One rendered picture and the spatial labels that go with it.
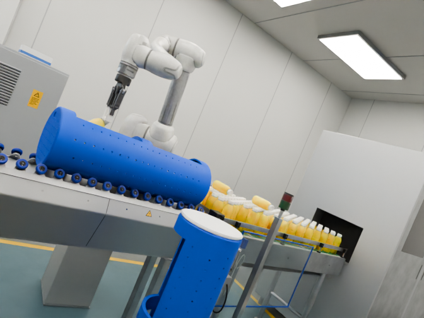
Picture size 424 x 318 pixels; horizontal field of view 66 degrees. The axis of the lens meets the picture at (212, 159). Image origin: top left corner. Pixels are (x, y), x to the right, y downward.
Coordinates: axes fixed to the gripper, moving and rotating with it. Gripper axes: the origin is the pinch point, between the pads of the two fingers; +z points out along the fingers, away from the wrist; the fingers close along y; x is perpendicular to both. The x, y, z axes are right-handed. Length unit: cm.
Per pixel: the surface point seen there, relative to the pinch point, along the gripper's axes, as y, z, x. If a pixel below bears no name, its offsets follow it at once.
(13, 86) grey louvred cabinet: -148, 10, -25
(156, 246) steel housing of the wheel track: 10, 58, 50
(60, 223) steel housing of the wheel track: 11, 53, -5
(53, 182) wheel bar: 11.5, 35.5, -15.0
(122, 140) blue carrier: 10.1, 8.6, 6.9
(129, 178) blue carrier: 13.1, 24.9, 16.5
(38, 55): -164, -21, -15
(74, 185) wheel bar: 11.3, 35.1, -6.2
